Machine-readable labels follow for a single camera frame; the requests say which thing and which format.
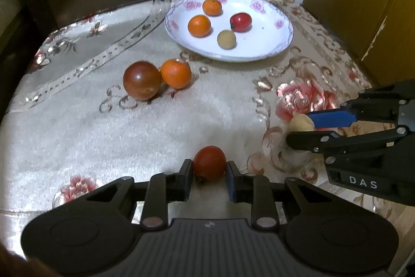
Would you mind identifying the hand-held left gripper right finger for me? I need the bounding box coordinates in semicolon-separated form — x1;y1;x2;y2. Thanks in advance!
226;161;338;229

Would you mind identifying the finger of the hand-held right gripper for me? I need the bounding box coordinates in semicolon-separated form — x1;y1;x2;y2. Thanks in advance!
306;79;415;129
287;125;409;165

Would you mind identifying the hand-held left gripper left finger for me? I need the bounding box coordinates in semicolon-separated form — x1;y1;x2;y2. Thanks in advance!
82;159;195;229

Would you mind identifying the pale beige longan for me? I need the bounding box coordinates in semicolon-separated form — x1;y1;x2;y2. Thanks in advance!
288;114;315;135

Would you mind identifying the red cherry tomato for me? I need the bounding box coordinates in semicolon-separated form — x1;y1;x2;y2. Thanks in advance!
230;13;252;33
193;145;227;181

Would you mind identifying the white floral-rim plate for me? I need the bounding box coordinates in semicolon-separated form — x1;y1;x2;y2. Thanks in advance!
164;0;294;63

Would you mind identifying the olive beige longan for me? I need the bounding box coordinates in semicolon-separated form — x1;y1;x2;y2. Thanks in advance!
217;30;237;50

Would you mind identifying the small orange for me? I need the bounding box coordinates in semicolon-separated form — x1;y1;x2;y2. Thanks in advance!
188;14;212;38
160;59;192;90
202;0;223;17

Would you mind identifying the dark brown-red tomato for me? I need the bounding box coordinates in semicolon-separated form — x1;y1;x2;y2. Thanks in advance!
122;60;163;101

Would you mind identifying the beige floral tablecloth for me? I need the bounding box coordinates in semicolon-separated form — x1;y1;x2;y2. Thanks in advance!
0;0;415;265

